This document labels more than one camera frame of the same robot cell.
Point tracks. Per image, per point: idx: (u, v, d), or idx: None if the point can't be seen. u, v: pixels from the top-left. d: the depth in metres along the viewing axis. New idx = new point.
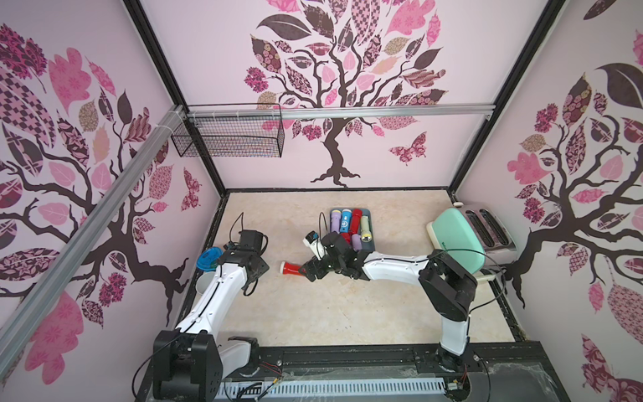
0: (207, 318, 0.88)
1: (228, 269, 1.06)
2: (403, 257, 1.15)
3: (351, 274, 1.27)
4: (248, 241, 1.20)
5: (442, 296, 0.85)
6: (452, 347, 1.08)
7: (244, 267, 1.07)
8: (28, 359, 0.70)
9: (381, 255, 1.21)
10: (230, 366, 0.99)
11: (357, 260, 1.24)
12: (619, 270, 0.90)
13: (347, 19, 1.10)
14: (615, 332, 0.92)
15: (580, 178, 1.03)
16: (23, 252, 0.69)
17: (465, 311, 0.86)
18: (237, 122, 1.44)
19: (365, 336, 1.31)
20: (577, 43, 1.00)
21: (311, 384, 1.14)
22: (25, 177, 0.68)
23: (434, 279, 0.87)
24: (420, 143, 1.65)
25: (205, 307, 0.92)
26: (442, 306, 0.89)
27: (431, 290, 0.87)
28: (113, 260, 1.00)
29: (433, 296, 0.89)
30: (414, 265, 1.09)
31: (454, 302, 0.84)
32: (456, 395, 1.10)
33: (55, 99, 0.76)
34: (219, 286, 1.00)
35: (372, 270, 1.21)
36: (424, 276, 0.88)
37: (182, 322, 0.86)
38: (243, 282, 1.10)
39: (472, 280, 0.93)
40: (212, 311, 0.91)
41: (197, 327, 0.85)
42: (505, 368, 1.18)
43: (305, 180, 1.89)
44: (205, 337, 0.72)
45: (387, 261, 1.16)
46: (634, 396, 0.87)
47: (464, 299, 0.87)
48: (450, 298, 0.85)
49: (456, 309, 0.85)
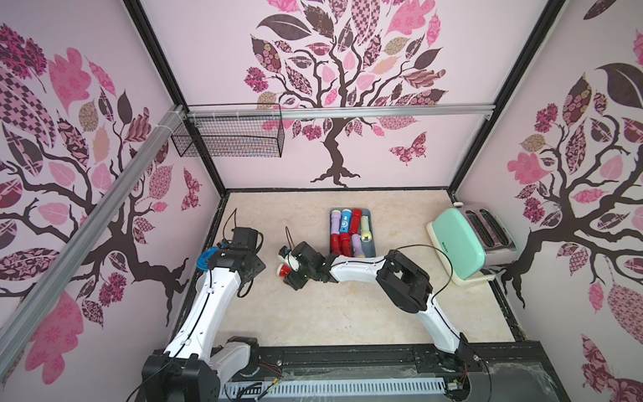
0: (197, 339, 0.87)
1: (218, 275, 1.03)
2: (364, 260, 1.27)
3: (321, 278, 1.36)
4: (241, 239, 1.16)
5: (398, 292, 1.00)
6: (443, 345, 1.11)
7: (236, 272, 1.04)
8: (28, 359, 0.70)
9: (346, 258, 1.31)
10: (230, 371, 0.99)
11: (325, 265, 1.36)
12: (620, 270, 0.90)
13: (347, 19, 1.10)
14: (615, 332, 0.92)
15: (580, 178, 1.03)
16: (23, 252, 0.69)
17: (419, 303, 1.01)
18: (236, 122, 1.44)
19: (365, 336, 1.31)
20: (577, 44, 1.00)
21: (311, 384, 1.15)
22: (25, 177, 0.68)
23: (389, 278, 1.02)
24: (420, 143, 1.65)
25: (195, 326, 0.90)
26: (400, 300, 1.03)
27: (388, 287, 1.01)
28: (114, 260, 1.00)
29: (392, 292, 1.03)
30: (373, 265, 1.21)
31: (408, 296, 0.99)
32: (456, 395, 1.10)
33: (55, 99, 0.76)
34: (209, 296, 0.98)
35: (339, 272, 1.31)
36: (381, 276, 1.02)
37: (173, 346, 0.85)
38: (237, 286, 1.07)
39: (424, 275, 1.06)
40: (203, 328, 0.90)
41: (187, 349, 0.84)
42: (505, 368, 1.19)
43: (305, 180, 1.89)
44: (197, 361, 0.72)
45: (351, 264, 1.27)
46: (634, 396, 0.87)
47: (417, 293, 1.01)
48: (404, 294, 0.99)
49: (411, 301, 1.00)
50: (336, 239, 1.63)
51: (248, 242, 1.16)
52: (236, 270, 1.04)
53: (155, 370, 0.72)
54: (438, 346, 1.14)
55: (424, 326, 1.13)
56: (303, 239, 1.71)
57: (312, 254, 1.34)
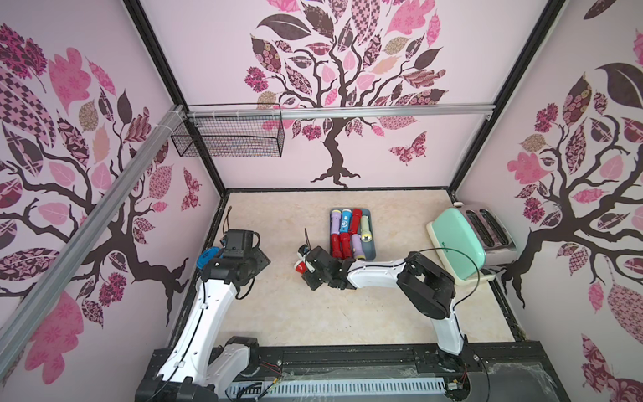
0: (190, 362, 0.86)
1: (211, 289, 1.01)
2: (383, 264, 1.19)
3: (339, 285, 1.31)
4: (235, 244, 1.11)
5: (422, 297, 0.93)
6: (450, 347, 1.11)
7: (230, 284, 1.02)
8: (28, 359, 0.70)
9: (363, 263, 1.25)
10: (229, 376, 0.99)
11: (342, 272, 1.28)
12: (620, 270, 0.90)
13: (347, 19, 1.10)
14: (616, 332, 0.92)
15: (580, 177, 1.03)
16: (23, 252, 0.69)
17: (445, 309, 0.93)
18: (236, 122, 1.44)
19: (365, 335, 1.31)
20: (577, 43, 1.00)
21: (311, 384, 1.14)
22: (25, 177, 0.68)
23: (412, 281, 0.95)
24: (420, 143, 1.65)
25: (188, 346, 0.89)
26: (424, 306, 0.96)
27: (411, 292, 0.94)
28: (114, 260, 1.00)
29: (414, 297, 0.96)
30: (393, 269, 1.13)
31: (433, 302, 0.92)
32: (456, 395, 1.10)
33: (55, 99, 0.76)
34: (203, 312, 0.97)
35: (357, 279, 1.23)
36: (402, 280, 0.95)
37: (167, 368, 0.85)
38: (234, 295, 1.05)
39: (448, 277, 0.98)
40: (197, 349, 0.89)
41: (179, 373, 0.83)
42: (505, 368, 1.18)
43: (305, 180, 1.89)
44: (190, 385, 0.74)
45: (369, 269, 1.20)
46: (634, 396, 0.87)
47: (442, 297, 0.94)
48: (429, 299, 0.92)
49: (437, 306, 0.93)
50: (336, 239, 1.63)
51: (244, 247, 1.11)
52: (231, 281, 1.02)
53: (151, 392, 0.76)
54: (441, 345, 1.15)
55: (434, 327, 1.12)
56: (303, 239, 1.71)
57: (328, 259, 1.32)
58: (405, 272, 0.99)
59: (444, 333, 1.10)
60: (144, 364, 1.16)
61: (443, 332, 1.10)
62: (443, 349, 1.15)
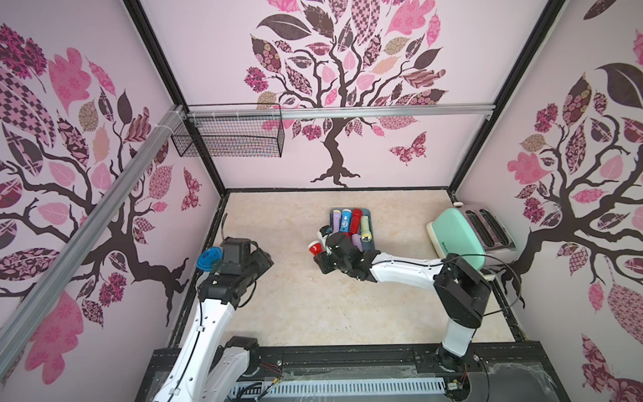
0: (186, 389, 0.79)
1: (208, 309, 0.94)
2: (414, 261, 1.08)
3: (358, 274, 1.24)
4: (233, 257, 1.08)
5: (458, 302, 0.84)
6: (455, 348, 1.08)
7: (228, 304, 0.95)
8: (28, 359, 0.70)
9: (391, 256, 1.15)
10: (228, 382, 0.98)
11: (364, 262, 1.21)
12: (620, 270, 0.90)
13: (347, 19, 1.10)
14: (616, 332, 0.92)
15: (580, 177, 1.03)
16: (23, 252, 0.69)
17: (480, 317, 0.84)
18: (236, 123, 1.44)
19: (365, 335, 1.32)
20: (577, 43, 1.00)
21: (311, 384, 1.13)
22: (25, 177, 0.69)
23: (450, 284, 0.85)
24: (420, 143, 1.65)
25: (184, 370, 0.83)
26: (457, 311, 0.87)
27: (448, 296, 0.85)
28: (113, 260, 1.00)
29: (448, 302, 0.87)
30: (428, 269, 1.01)
31: (470, 310, 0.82)
32: (456, 395, 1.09)
33: (55, 99, 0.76)
34: (199, 335, 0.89)
35: (381, 273, 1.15)
36: (439, 282, 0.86)
37: (161, 393, 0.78)
38: (230, 313, 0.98)
39: (486, 285, 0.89)
40: (192, 373, 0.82)
41: (176, 399, 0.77)
42: (505, 368, 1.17)
43: (305, 180, 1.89)
44: None
45: (398, 265, 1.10)
46: (634, 396, 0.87)
47: (479, 305, 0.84)
48: (465, 305, 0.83)
49: (472, 315, 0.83)
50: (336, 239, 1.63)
51: (241, 261, 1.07)
52: (228, 300, 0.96)
53: None
54: (444, 343, 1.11)
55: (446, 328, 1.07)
56: (303, 239, 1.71)
57: (351, 246, 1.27)
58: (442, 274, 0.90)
59: (455, 336, 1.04)
60: (144, 364, 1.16)
61: (455, 336, 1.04)
62: (446, 348, 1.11)
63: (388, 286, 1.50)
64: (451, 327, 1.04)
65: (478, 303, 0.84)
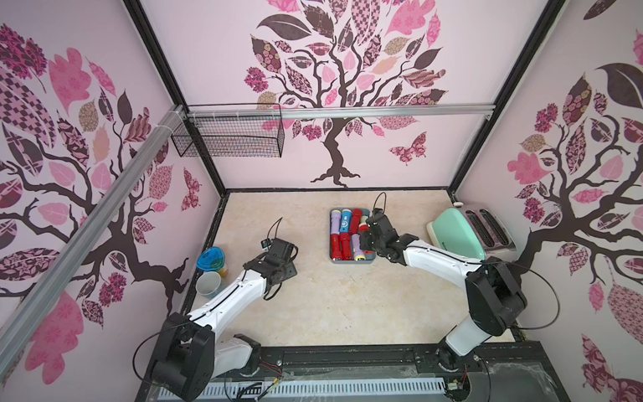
0: (216, 314, 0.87)
1: (250, 275, 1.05)
2: (452, 255, 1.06)
3: (388, 254, 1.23)
4: (277, 251, 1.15)
5: (486, 304, 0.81)
6: (456, 346, 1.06)
7: (263, 280, 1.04)
8: (28, 359, 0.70)
9: (429, 244, 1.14)
10: (226, 364, 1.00)
11: (399, 244, 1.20)
12: (620, 270, 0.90)
13: (347, 19, 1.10)
14: (616, 332, 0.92)
15: (580, 178, 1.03)
16: (23, 252, 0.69)
17: (504, 327, 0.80)
18: (236, 123, 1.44)
19: (365, 336, 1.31)
20: (578, 43, 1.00)
21: (311, 384, 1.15)
22: (25, 177, 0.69)
23: (482, 283, 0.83)
24: (420, 143, 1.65)
25: (218, 305, 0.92)
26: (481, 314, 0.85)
27: (476, 295, 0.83)
28: (114, 260, 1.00)
29: (475, 301, 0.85)
30: (463, 265, 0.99)
31: (495, 315, 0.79)
32: (456, 395, 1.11)
33: (55, 99, 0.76)
34: (238, 288, 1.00)
35: (414, 256, 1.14)
36: (471, 279, 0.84)
37: (194, 312, 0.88)
38: (259, 294, 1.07)
39: (522, 300, 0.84)
40: (223, 309, 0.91)
41: (205, 319, 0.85)
42: (505, 368, 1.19)
43: (305, 180, 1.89)
44: (206, 333, 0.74)
45: (434, 253, 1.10)
46: (634, 396, 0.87)
47: (506, 314, 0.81)
48: (492, 309, 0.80)
49: (495, 321, 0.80)
50: (336, 239, 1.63)
51: (283, 257, 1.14)
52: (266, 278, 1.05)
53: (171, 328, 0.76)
54: (448, 341, 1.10)
55: (457, 325, 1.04)
56: (303, 239, 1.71)
57: (388, 229, 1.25)
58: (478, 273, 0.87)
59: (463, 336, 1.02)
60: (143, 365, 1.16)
61: (463, 336, 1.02)
62: (449, 345, 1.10)
63: (388, 286, 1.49)
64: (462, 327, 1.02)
65: (506, 311, 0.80)
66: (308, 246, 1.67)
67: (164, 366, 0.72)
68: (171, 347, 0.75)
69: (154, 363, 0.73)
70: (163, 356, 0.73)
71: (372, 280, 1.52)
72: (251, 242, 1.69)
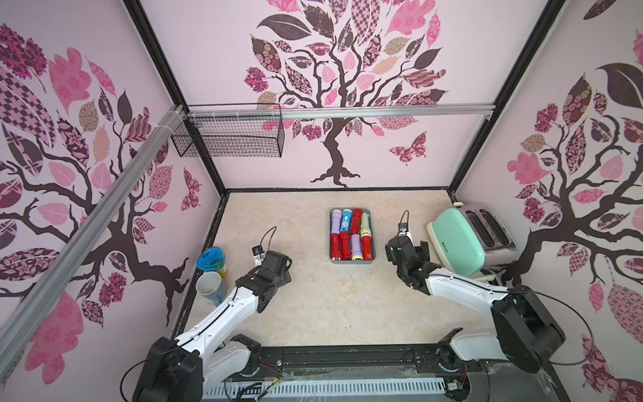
0: (203, 338, 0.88)
1: (242, 293, 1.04)
2: (476, 283, 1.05)
3: (412, 283, 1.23)
4: (270, 265, 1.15)
5: (516, 337, 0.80)
6: (460, 351, 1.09)
7: (255, 298, 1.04)
8: (28, 359, 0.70)
9: (450, 272, 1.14)
10: (223, 373, 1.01)
11: (421, 271, 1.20)
12: (619, 270, 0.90)
13: (347, 19, 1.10)
14: (615, 332, 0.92)
15: (580, 177, 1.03)
16: (23, 252, 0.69)
17: (540, 363, 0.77)
18: (236, 122, 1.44)
19: (365, 336, 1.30)
20: (578, 43, 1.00)
21: (311, 384, 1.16)
22: (25, 177, 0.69)
23: (509, 312, 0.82)
24: (420, 143, 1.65)
25: (207, 327, 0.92)
26: (513, 347, 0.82)
27: (506, 327, 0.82)
28: (114, 260, 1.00)
29: (505, 334, 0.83)
30: (489, 293, 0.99)
31: (528, 349, 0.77)
32: (455, 395, 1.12)
33: (54, 99, 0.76)
34: (228, 308, 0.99)
35: (437, 286, 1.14)
36: (498, 308, 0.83)
37: (182, 337, 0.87)
38: (254, 310, 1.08)
39: (558, 332, 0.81)
40: (212, 332, 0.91)
41: (192, 345, 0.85)
42: (505, 368, 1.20)
43: (305, 180, 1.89)
44: (193, 358, 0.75)
45: (457, 281, 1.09)
46: (634, 396, 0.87)
47: (540, 348, 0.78)
48: (523, 342, 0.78)
49: (529, 357, 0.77)
50: (336, 239, 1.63)
51: (276, 270, 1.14)
52: (259, 295, 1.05)
53: (158, 353, 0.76)
54: (451, 342, 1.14)
55: (471, 337, 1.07)
56: (302, 239, 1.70)
57: (412, 252, 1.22)
58: (505, 301, 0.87)
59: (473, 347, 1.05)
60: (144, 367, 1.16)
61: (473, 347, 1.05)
62: (451, 346, 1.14)
63: (388, 286, 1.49)
64: (475, 338, 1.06)
65: (539, 346, 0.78)
66: (308, 246, 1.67)
67: (150, 394, 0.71)
68: (157, 373, 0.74)
69: (140, 391, 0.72)
70: (149, 383, 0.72)
71: (372, 280, 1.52)
72: (250, 242, 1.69)
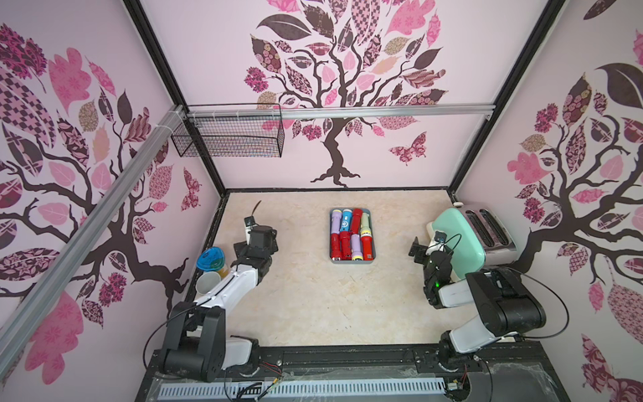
0: (221, 297, 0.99)
1: (243, 265, 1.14)
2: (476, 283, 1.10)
3: (431, 298, 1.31)
4: (257, 241, 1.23)
5: (485, 296, 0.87)
6: (457, 341, 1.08)
7: (253, 270, 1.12)
8: (28, 359, 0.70)
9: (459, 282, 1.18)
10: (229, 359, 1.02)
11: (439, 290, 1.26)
12: (619, 270, 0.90)
13: (347, 19, 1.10)
14: (614, 332, 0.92)
15: (580, 178, 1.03)
16: (23, 252, 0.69)
17: (507, 322, 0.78)
18: (236, 122, 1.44)
19: (365, 336, 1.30)
20: (576, 44, 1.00)
21: (311, 384, 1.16)
22: (25, 177, 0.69)
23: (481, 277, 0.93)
24: (420, 143, 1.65)
25: (220, 289, 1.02)
26: (485, 312, 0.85)
27: (477, 287, 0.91)
28: (113, 260, 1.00)
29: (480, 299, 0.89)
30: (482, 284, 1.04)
31: (492, 301, 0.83)
32: (456, 395, 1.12)
33: (55, 99, 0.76)
34: (235, 275, 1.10)
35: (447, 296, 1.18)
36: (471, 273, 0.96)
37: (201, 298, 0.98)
38: (251, 284, 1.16)
39: (539, 311, 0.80)
40: (226, 293, 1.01)
41: (211, 303, 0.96)
42: (505, 368, 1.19)
43: (305, 180, 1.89)
44: (217, 311, 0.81)
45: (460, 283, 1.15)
46: (634, 396, 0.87)
47: (510, 308, 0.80)
48: (490, 298, 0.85)
49: (495, 311, 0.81)
50: (336, 239, 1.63)
51: (265, 245, 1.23)
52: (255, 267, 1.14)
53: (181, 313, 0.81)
54: (451, 334, 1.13)
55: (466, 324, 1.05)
56: (302, 239, 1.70)
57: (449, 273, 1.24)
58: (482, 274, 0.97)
59: (466, 332, 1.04)
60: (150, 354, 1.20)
61: (466, 332, 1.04)
62: (450, 337, 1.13)
63: (388, 286, 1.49)
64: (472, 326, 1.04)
65: (509, 306, 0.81)
66: (308, 246, 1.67)
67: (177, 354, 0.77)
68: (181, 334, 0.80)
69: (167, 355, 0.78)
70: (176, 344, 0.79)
71: (372, 280, 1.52)
72: None
